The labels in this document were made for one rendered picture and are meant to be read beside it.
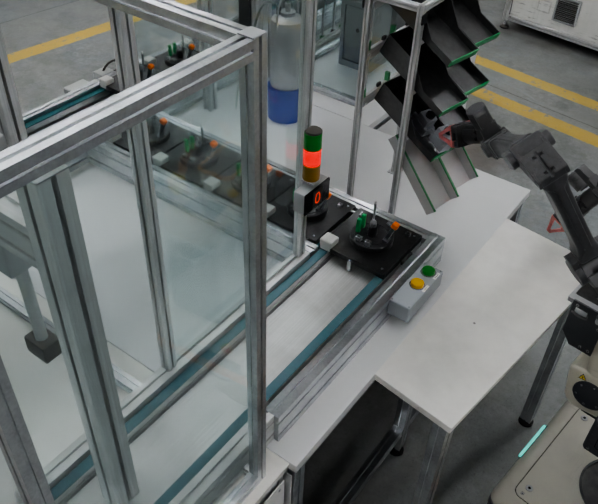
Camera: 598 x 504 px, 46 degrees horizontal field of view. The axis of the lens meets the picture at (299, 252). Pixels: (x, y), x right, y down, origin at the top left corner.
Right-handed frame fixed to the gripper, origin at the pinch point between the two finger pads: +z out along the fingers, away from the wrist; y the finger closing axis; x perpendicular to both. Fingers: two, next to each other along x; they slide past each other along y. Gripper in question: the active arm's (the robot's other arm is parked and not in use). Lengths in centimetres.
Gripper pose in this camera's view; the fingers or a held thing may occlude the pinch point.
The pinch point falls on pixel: (446, 133)
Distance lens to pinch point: 225.4
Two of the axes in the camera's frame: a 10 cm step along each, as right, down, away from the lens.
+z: -5.6, -1.4, 8.2
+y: -8.1, 2.8, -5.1
